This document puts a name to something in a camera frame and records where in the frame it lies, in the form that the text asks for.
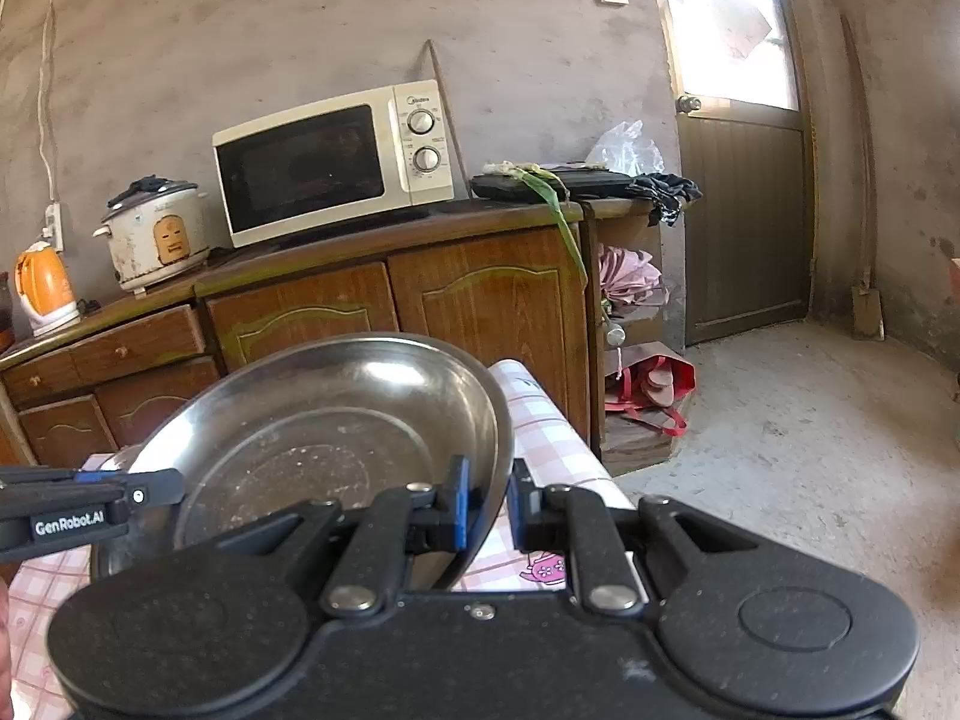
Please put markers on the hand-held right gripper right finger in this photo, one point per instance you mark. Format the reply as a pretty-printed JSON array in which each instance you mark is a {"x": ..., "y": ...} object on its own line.
[{"x": 519, "y": 510}]

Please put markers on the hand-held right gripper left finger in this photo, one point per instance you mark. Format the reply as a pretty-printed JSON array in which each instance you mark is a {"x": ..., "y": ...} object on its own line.
[{"x": 459, "y": 510}]

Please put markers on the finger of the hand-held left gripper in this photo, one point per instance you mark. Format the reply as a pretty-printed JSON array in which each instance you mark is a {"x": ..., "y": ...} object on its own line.
[
  {"x": 142, "y": 491},
  {"x": 86, "y": 475}
]

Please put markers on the small steel plate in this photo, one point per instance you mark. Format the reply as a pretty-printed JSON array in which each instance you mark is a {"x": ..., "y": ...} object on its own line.
[{"x": 315, "y": 420}]

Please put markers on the pink checked teapot tablecloth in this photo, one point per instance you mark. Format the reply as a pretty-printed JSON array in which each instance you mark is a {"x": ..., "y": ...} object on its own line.
[{"x": 555, "y": 435}]

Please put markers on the wooden cabinet with drawers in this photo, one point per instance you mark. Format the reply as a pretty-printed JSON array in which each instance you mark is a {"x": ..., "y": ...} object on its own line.
[{"x": 112, "y": 375}]

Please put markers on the red bag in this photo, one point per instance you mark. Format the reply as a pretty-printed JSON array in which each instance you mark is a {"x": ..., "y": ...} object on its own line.
[{"x": 652, "y": 382}]

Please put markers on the orange electric kettle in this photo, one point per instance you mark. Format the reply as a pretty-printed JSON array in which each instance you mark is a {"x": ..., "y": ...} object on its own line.
[{"x": 45, "y": 285}]

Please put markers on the wooden two-door cabinet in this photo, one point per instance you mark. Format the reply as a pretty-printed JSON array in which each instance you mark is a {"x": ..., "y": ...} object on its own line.
[{"x": 487, "y": 300}]

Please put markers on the white rice cooker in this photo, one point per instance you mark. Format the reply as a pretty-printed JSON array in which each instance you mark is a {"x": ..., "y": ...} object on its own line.
[{"x": 157, "y": 240}]

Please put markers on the white power strip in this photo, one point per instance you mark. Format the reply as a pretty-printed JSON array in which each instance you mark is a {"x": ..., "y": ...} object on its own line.
[{"x": 54, "y": 229}]

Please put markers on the pink folded umbrella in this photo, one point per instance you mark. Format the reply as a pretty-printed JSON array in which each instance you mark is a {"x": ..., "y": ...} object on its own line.
[{"x": 630, "y": 277}]

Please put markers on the green onion leaf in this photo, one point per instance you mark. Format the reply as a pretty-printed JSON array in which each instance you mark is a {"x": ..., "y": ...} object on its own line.
[{"x": 566, "y": 225}]

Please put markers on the black cloth on rice cooker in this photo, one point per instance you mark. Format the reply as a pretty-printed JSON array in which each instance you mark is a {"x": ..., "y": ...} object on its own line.
[{"x": 150, "y": 187}]

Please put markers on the black flat tray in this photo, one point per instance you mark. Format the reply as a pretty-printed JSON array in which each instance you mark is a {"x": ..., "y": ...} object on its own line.
[{"x": 555, "y": 184}]

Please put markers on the black crumpled cloth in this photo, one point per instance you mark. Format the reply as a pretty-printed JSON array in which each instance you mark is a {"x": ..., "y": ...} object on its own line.
[{"x": 667, "y": 191}]

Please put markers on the brown door with window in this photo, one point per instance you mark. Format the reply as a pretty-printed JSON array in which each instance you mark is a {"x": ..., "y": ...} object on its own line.
[{"x": 742, "y": 225}]

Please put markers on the white microwave oven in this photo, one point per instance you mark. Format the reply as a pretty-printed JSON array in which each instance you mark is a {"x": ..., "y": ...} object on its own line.
[{"x": 300, "y": 165}]

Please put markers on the clear plastic bag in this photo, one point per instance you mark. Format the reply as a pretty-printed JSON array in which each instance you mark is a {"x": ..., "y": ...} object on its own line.
[{"x": 626, "y": 150}]

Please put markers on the metal door knob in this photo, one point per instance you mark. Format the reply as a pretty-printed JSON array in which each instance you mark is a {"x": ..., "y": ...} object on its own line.
[{"x": 688, "y": 103}]

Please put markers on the paper sheet on window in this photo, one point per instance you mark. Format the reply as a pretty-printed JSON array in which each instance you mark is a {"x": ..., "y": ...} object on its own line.
[{"x": 739, "y": 26}]

